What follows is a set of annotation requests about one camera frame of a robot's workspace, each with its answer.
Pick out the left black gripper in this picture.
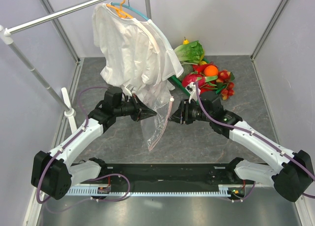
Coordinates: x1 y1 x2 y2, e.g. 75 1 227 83
114 94 157 122

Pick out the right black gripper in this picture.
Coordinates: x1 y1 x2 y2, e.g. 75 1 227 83
167 98 212 125

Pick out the clear pink-dotted zip bag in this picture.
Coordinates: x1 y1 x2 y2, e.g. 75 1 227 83
141 81 174 151

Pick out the green lettuce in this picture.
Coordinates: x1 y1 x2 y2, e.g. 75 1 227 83
174 40 204 64

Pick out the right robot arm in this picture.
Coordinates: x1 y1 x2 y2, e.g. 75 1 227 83
169 92 315 202

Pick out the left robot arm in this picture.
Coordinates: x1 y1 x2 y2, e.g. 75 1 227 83
31 87 157 204

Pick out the green plastic tray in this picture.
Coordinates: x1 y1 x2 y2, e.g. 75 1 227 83
170 59 217 96

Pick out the pink dragon fruit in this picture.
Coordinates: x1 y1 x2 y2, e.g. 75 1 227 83
182 72 218 89

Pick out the green melon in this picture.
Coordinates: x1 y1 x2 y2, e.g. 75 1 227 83
178 64 194 82

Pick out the red pepper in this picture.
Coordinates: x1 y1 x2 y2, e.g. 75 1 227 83
192 63 214 73

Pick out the orange fruit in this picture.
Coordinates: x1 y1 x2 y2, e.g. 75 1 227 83
203 65 219 77

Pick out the red lychee bunch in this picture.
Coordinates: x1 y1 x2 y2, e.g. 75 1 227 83
216 70 235 100

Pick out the white t-shirt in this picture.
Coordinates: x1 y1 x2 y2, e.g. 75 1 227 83
93 3 183 102

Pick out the yellow pear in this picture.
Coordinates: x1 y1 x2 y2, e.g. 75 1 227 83
183 37 189 45

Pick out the orange clothes hanger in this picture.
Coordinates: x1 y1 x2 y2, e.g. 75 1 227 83
106 0 133 19

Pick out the teal clothes hanger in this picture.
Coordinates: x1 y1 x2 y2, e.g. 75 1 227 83
110 1 173 49

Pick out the white metal clothes rack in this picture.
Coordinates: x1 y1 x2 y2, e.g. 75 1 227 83
0 0 152 133

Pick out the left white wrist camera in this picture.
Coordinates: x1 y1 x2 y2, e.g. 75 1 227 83
124 84 136 96

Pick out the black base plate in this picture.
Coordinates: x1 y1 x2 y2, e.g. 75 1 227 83
70 158 256 191

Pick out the light blue cable duct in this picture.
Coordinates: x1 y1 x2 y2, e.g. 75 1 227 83
66 185 230 197

